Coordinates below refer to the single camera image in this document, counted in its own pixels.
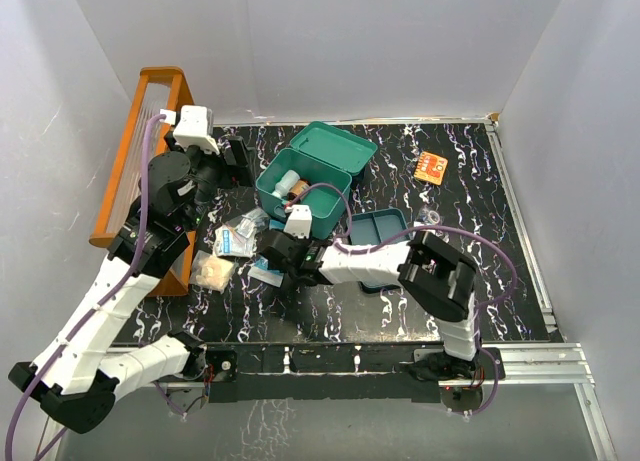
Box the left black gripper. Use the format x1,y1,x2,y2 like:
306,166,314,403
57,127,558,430
167,131,254,232

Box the blue cotton swab packet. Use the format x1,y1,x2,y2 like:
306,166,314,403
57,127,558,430
248,257,284,287

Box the white plastic medicine bottle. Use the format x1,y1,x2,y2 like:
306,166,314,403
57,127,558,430
272,170,300,198

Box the amber bottle orange label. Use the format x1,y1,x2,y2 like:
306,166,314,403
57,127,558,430
287,179,310,201

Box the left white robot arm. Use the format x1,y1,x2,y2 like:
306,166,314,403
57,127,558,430
8,135,254,434

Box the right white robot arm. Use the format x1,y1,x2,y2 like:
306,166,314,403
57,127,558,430
258,230,482,381

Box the green medicine box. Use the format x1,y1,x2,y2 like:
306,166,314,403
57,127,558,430
256,121,377,239

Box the small clear plastic packet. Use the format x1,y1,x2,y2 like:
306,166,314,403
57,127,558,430
236,207,270,238

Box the dark blue divided tray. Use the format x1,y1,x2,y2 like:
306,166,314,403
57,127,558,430
347,208,412,295

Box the clear bag cotton balls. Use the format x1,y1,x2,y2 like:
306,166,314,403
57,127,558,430
189,251,237,293

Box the orange wooden rack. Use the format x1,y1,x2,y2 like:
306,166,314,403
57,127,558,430
88,66,196,297

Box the orange patterned card packet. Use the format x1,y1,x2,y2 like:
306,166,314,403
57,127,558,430
413,151,448,186

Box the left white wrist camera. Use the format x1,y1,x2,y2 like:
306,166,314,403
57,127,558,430
159,105,220,155

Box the black front mounting rail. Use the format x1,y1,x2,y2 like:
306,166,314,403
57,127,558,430
203,342,505,403

